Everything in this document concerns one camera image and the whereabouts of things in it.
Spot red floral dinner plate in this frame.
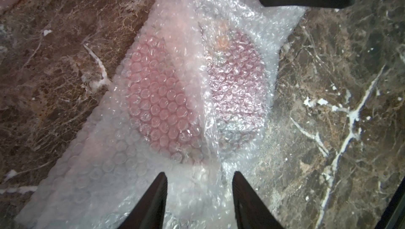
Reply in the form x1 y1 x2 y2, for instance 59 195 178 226
128 30 267 164

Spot clear bubble wrap sheet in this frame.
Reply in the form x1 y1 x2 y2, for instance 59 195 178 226
15 0 305 229

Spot black left frame post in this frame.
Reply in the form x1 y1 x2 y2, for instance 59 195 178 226
375 181 405 229

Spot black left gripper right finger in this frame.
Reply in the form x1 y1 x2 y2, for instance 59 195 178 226
232 171 283 229

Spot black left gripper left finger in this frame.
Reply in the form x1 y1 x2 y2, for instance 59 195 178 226
118 172 168 229

